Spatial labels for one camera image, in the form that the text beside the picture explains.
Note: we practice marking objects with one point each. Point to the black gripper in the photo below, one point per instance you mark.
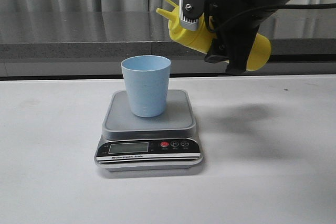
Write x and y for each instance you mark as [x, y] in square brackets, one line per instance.
[236, 24]

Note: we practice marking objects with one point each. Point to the yellow squeeze bottle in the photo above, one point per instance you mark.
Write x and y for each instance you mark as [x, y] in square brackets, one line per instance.
[202, 40]

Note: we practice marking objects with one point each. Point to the light blue plastic cup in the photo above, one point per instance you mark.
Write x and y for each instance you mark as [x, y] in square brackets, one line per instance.
[146, 81]

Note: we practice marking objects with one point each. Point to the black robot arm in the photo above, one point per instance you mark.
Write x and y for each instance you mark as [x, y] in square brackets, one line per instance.
[235, 25]

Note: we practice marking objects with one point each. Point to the silver electronic kitchen scale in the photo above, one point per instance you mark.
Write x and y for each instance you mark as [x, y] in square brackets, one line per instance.
[167, 141]

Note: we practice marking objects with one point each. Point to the grey stone counter ledge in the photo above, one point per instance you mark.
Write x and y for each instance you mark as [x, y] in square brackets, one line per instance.
[295, 36]

